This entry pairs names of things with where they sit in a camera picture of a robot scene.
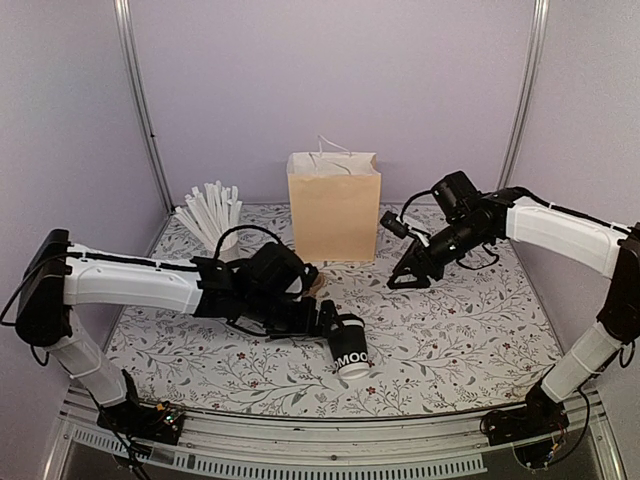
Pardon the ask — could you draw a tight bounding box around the brown pulp cup carrier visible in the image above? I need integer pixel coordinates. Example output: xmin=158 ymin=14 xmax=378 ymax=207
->
xmin=302 ymin=272 xmax=326 ymax=297

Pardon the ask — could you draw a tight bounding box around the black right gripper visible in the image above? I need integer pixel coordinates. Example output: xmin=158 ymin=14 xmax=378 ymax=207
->
xmin=387 ymin=218 xmax=489 ymax=290

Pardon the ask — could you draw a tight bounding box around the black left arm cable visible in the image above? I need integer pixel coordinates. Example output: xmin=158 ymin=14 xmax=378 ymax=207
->
xmin=212 ymin=223 xmax=286 ymax=261

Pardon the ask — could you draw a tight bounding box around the black paper coffee cup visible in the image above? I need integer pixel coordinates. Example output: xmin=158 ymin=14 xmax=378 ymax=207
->
xmin=328 ymin=322 xmax=370 ymax=380

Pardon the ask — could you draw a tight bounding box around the left aluminium frame post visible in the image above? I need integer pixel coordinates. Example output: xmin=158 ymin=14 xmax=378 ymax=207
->
xmin=113 ymin=0 xmax=175 ymax=214

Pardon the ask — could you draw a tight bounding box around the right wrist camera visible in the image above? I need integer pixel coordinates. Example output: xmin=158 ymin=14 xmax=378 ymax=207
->
xmin=380 ymin=211 xmax=431 ymax=247

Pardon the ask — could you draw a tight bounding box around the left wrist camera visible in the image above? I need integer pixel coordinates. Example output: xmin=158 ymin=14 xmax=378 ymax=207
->
xmin=300 ymin=263 xmax=320 ymax=295

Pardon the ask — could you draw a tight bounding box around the right aluminium frame post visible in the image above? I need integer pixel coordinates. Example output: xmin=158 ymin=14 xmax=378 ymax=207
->
xmin=497 ymin=0 xmax=550 ymax=189

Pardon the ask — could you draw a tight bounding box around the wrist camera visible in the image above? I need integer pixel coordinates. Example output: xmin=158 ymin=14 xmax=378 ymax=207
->
xmin=380 ymin=211 xmax=431 ymax=247
xmin=300 ymin=263 xmax=320 ymax=295

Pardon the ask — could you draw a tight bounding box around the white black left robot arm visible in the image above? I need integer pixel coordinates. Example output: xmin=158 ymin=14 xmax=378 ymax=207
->
xmin=3 ymin=229 xmax=346 ymax=445

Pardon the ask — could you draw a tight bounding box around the front aluminium rail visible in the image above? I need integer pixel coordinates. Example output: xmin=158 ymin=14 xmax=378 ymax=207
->
xmin=44 ymin=388 xmax=631 ymax=479

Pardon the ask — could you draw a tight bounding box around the aluminium frame post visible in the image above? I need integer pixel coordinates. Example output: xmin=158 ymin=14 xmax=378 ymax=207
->
xmin=497 ymin=0 xmax=550 ymax=189
xmin=113 ymin=0 xmax=175 ymax=214

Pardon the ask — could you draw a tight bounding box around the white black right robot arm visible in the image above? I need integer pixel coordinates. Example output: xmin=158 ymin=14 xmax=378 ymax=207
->
xmin=380 ymin=171 xmax=639 ymax=446

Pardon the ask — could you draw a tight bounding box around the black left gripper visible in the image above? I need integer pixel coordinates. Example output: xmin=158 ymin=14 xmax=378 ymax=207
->
xmin=244 ymin=291 xmax=346 ymax=342

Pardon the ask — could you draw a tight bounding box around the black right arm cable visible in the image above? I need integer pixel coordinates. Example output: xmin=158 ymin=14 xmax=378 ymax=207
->
xmin=399 ymin=189 xmax=501 ymax=271

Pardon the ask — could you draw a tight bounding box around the kraft paper takeout bag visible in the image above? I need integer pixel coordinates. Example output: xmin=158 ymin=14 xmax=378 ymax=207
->
xmin=287 ymin=135 xmax=381 ymax=262

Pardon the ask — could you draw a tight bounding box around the white wrapped straws bundle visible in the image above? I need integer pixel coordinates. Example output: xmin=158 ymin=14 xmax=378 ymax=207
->
xmin=175 ymin=181 xmax=243 ymax=252

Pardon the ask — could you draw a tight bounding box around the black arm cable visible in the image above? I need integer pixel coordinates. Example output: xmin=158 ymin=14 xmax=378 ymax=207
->
xmin=212 ymin=223 xmax=286 ymax=261
xmin=399 ymin=189 xmax=501 ymax=271

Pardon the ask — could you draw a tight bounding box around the white cup holding straws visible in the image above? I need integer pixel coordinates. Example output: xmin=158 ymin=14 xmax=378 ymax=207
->
xmin=211 ymin=232 xmax=240 ymax=262

